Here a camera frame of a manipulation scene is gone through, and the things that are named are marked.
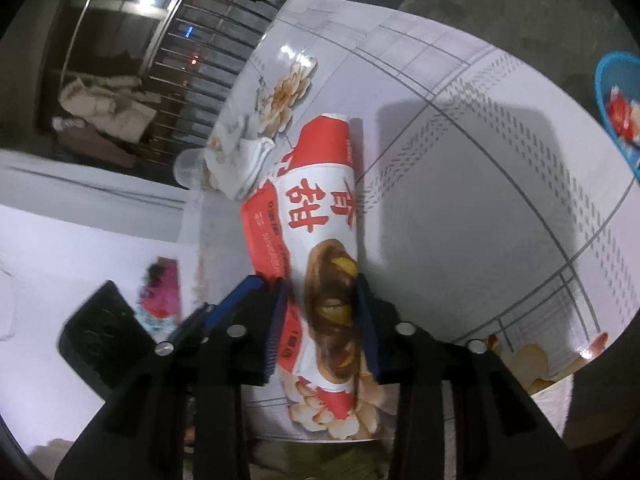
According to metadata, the pink patterned packet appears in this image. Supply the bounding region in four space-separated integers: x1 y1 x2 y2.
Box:
135 257 183 336

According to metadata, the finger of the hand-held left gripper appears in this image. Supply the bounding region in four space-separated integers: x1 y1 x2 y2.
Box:
167 276 265 344

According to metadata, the metal railing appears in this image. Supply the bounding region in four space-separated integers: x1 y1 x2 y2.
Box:
60 0 296 166

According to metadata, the red wrapper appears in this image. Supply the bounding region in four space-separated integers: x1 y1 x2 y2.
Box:
605 87 640 147

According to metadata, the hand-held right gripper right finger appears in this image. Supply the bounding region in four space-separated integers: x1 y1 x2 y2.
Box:
355 275 583 480

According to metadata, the clear plastic cup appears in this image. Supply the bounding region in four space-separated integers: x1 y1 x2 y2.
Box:
173 149 211 190

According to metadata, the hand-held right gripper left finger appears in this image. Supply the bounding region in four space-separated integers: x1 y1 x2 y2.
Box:
54 280 294 480

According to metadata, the red white snack bag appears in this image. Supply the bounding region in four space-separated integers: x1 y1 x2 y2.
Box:
239 112 386 443

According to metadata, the pile of cardboard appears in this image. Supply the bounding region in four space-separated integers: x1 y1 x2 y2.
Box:
52 76 162 168

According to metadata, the blue plastic basket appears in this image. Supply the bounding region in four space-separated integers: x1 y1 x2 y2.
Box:
594 51 640 181

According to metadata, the crumpled white tissue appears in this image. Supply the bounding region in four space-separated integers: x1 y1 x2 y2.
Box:
202 115 277 201

